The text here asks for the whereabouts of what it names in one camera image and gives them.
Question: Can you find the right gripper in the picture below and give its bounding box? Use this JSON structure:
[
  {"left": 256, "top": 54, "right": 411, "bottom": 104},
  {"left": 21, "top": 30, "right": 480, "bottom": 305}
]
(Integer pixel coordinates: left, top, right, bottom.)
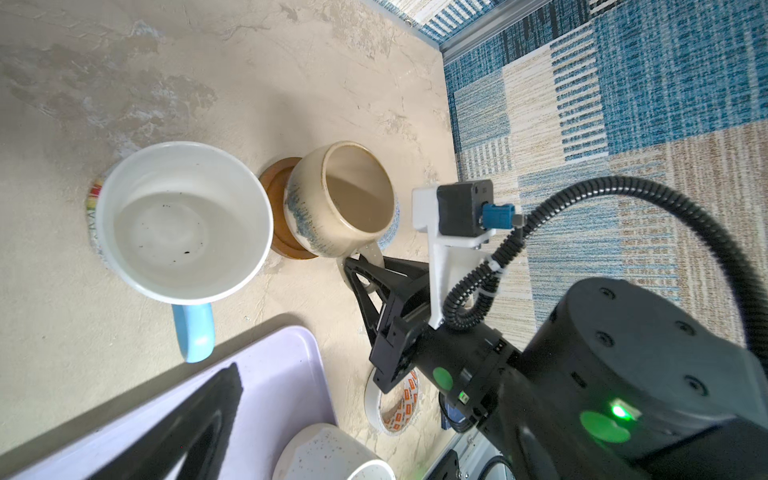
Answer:
[{"left": 343, "top": 254, "right": 519, "bottom": 414}]

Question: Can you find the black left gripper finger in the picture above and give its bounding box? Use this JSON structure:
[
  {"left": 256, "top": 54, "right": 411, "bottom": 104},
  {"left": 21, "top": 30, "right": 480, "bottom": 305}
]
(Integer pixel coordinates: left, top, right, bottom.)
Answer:
[{"left": 91, "top": 363, "right": 243, "bottom": 479}]

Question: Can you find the beige mug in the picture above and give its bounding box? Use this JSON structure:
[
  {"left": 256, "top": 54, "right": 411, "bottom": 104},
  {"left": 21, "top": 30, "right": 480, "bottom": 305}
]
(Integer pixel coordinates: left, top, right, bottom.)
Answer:
[{"left": 283, "top": 141, "right": 397, "bottom": 267}]

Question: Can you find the white mug blue handle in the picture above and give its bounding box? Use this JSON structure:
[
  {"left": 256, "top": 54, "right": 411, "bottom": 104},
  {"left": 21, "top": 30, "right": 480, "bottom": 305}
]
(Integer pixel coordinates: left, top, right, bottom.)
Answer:
[{"left": 96, "top": 141, "right": 274, "bottom": 363}]

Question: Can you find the multicolour braided round coaster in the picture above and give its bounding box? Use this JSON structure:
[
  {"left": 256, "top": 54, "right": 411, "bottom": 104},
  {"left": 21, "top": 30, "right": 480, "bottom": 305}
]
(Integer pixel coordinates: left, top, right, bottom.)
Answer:
[{"left": 85, "top": 169, "right": 112, "bottom": 269}]

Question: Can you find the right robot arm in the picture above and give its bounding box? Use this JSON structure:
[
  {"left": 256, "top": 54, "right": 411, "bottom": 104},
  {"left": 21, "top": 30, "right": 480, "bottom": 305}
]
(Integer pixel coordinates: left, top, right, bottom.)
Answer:
[{"left": 341, "top": 176, "right": 767, "bottom": 479}]

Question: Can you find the lilac plastic tray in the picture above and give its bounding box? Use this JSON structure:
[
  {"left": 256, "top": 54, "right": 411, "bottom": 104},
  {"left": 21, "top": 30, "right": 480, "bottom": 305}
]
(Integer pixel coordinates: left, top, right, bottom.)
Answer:
[{"left": 15, "top": 326, "right": 336, "bottom": 479}]

